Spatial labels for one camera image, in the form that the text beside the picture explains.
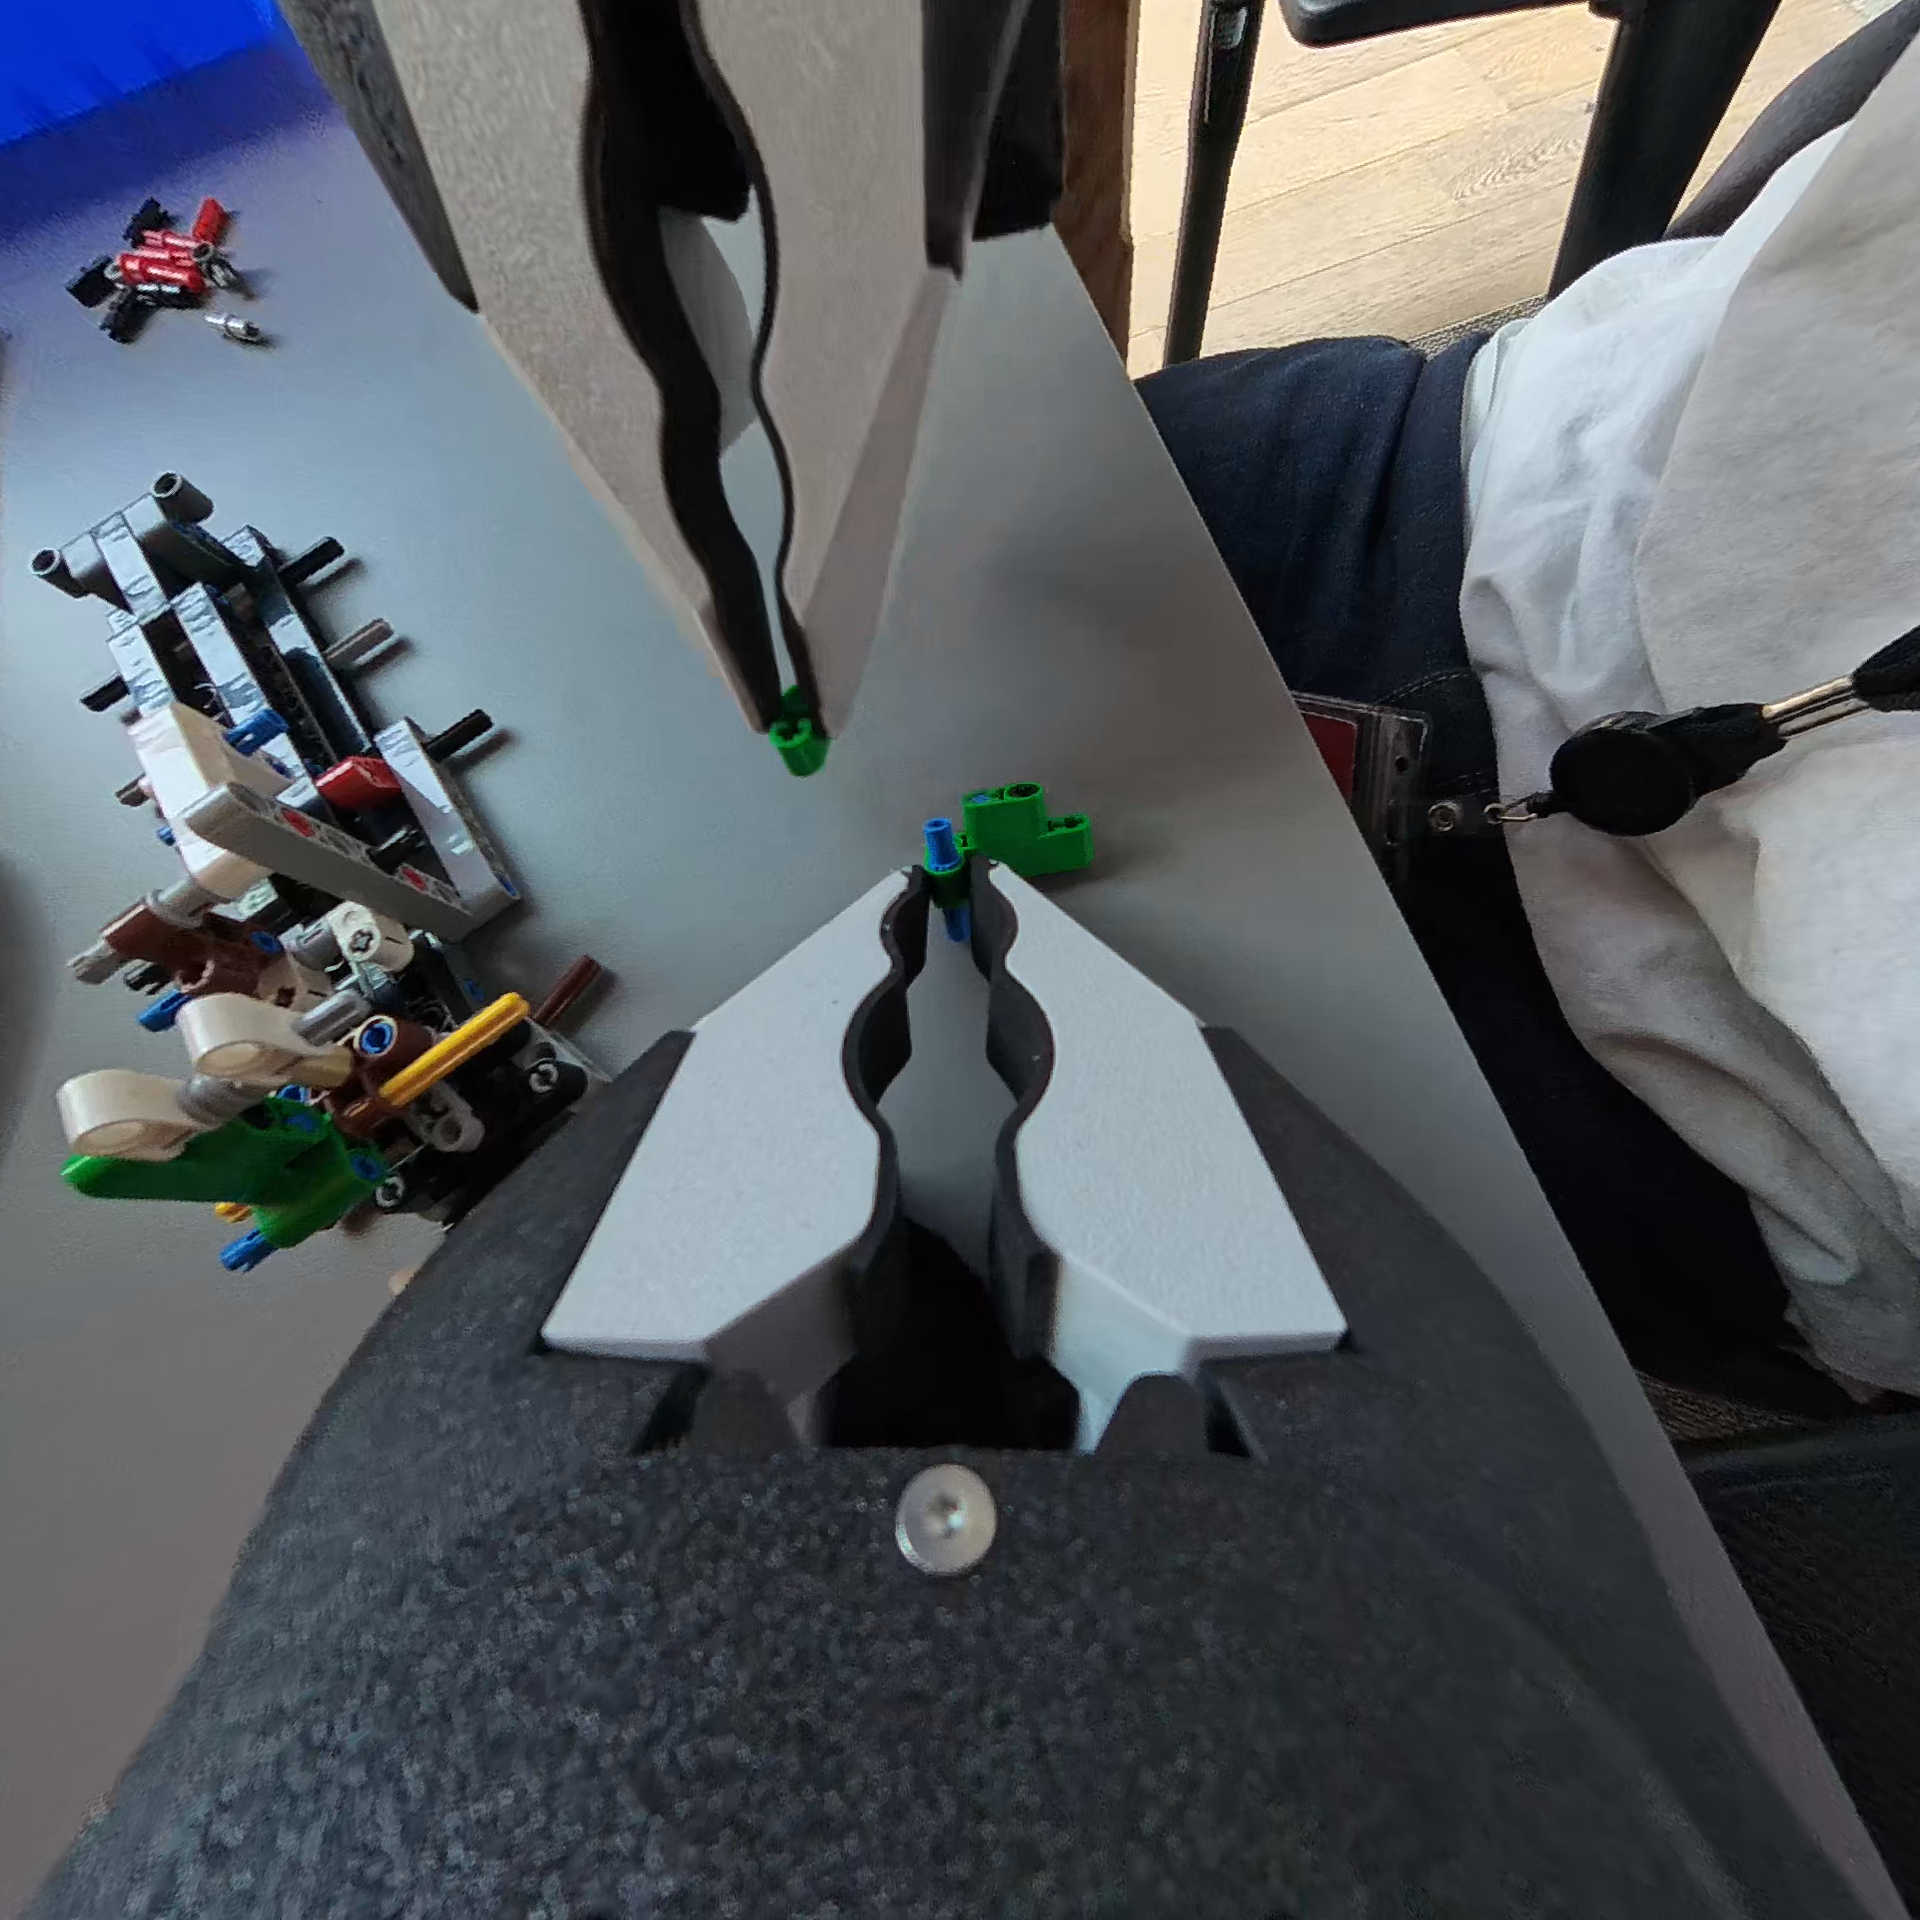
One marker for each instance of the blue plastic bin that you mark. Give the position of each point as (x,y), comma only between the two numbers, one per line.
(119,61)

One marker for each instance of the small grey lego pin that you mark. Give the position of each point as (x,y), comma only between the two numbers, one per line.
(235,325)

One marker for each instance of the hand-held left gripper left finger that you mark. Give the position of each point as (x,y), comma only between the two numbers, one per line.
(720,1184)

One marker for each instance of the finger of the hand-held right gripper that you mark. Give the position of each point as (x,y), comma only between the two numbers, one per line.
(855,375)
(495,182)

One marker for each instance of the black metal stand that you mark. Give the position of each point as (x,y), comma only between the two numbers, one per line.
(1219,182)

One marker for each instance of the blue lego pin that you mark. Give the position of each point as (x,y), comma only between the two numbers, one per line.
(939,843)

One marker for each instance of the red badge holder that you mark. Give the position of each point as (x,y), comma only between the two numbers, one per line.
(1350,750)

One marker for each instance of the small green lego connector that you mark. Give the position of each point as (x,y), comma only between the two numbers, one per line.
(799,729)

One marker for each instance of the wooden pillar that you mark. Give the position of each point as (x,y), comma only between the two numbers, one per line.
(1098,166)

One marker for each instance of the black badge reel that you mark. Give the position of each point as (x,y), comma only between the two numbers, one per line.
(1622,777)

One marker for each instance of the grey lego vehicle chassis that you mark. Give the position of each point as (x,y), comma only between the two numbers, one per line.
(435,797)

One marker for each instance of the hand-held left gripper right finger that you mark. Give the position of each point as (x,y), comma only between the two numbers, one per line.
(1171,1184)

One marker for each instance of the pile of small lego pieces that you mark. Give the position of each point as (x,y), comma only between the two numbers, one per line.
(159,270)

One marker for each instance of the green angled lego piece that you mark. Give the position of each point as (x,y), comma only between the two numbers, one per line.
(1026,833)

